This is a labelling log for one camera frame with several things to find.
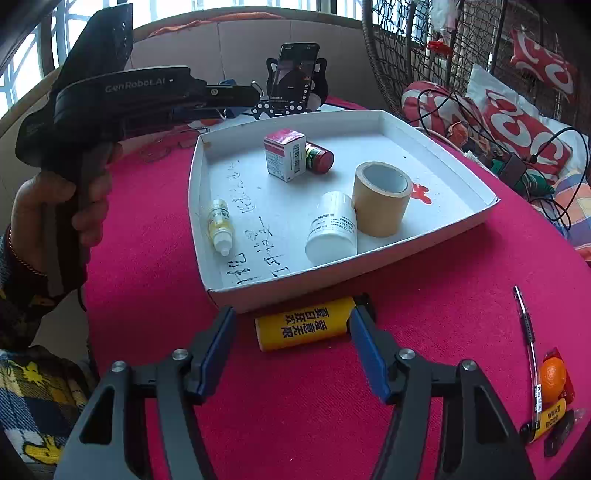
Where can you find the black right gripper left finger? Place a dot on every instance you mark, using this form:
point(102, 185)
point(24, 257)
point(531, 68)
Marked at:
point(137, 415)

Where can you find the yellow black lighter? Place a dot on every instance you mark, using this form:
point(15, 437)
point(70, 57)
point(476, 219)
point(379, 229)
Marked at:
point(310, 323)
point(550, 417)

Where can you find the red white medicine box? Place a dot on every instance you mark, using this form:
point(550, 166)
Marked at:
point(285, 150)

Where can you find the person left hand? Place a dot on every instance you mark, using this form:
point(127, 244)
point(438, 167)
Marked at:
point(48, 189)

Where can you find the eyeglasses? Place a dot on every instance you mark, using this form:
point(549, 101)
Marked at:
point(181, 138)

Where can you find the black silver pen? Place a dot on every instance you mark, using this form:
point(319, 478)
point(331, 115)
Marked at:
point(529, 429)

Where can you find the black charger plug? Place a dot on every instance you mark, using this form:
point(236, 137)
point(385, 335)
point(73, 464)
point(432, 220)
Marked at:
point(561, 431)

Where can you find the small orange tangerine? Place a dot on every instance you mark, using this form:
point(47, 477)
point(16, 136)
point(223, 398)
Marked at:
point(553, 379)

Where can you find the pink red tablecloth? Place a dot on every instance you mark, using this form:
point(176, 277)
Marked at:
point(307, 412)

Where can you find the small yellow dropper bottle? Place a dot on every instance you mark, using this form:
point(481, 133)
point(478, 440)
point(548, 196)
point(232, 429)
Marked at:
point(219, 227)

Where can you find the black smartphone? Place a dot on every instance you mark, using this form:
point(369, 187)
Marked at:
point(294, 69)

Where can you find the white cardboard tray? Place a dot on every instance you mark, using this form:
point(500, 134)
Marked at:
point(271, 218)

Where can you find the white pill bottle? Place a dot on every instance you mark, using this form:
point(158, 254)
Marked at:
point(333, 234)

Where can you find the black cat paw phone stand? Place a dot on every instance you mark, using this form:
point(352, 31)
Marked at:
point(318, 95)

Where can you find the red cap small jar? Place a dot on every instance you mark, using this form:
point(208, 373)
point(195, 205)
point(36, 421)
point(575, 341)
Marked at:
point(318, 160)

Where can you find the brown packing tape roll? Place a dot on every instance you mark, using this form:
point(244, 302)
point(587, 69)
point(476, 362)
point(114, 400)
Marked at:
point(381, 193)

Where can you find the plaid colourful cushion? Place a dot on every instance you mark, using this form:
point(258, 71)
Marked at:
point(573, 193)

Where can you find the black power adapter on chair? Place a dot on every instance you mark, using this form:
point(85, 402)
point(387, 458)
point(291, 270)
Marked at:
point(512, 170)

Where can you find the red white back cushion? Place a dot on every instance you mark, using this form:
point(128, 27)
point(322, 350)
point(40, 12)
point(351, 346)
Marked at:
point(524, 135)

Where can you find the red white seat cushion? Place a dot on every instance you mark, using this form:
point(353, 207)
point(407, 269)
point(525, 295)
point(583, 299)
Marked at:
point(429, 105)

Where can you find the red white headrest pillow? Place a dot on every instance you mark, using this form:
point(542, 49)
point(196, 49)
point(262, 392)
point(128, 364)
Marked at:
point(547, 66)

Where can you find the wicker hanging egg chair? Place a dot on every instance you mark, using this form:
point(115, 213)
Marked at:
point(404, 46)

